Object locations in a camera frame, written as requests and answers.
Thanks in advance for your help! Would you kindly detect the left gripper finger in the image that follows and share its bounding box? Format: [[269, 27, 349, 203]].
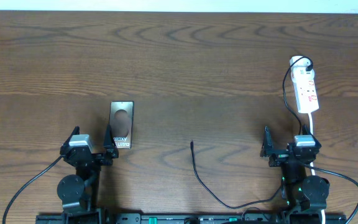
[[103, 124, 117, 152], [61, 126, 80, 148]]

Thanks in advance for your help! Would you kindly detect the bronze Galaxy smartphone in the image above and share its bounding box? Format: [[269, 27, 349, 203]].
[[109, 101, 134, 149]]

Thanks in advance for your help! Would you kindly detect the black USB charging cable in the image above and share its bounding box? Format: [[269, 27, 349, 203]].
[[190, 55, 314, 210]]

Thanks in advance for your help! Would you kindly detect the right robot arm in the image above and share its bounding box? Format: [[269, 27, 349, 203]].
[[260, 126, 330, 223]]

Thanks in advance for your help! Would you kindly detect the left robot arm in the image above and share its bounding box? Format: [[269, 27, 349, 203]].
[[57, 125, 119, 223]]

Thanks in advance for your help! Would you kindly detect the white power strip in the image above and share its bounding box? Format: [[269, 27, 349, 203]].
[[290, 55, 319, 114]]

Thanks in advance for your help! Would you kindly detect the white power strip cord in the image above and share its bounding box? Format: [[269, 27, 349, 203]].
[[308, 112, 327, 224]]

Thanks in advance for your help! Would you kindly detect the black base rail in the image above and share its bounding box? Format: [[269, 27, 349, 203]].
[[35, 212, 347, 224]]

